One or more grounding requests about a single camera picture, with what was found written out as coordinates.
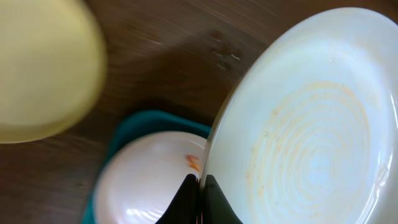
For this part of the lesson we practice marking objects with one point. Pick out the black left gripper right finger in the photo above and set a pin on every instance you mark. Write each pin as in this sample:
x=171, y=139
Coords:
x=215, y=207

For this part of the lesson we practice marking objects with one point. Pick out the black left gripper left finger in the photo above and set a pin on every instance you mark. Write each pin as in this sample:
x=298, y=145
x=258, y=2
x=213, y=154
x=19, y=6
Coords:
x=183, y=207

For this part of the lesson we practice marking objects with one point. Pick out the white plate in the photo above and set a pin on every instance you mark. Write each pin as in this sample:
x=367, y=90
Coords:
x=309, y=135
x=139, y=182

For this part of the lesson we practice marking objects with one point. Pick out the yellow plate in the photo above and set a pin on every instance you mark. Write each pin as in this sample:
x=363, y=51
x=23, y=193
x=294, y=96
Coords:
x=53, y=67

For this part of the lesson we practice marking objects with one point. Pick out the blue plastic tray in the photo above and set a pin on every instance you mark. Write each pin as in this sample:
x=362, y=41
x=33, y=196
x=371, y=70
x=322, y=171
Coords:
x=138, y=125

